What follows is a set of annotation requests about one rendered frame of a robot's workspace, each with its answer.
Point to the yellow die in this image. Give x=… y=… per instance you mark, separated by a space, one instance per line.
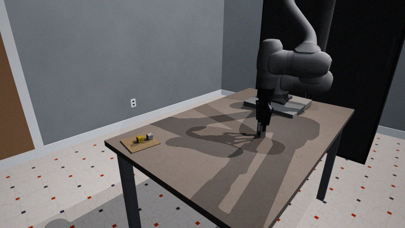
x=139 y=139

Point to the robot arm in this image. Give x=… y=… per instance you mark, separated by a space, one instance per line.
x=306 y=68

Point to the white die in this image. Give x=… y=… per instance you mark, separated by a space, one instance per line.
x=149 y=136

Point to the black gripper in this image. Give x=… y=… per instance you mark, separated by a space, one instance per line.
x=263 y=109

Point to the tan mat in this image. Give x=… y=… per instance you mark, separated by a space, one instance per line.
x=133 y=146

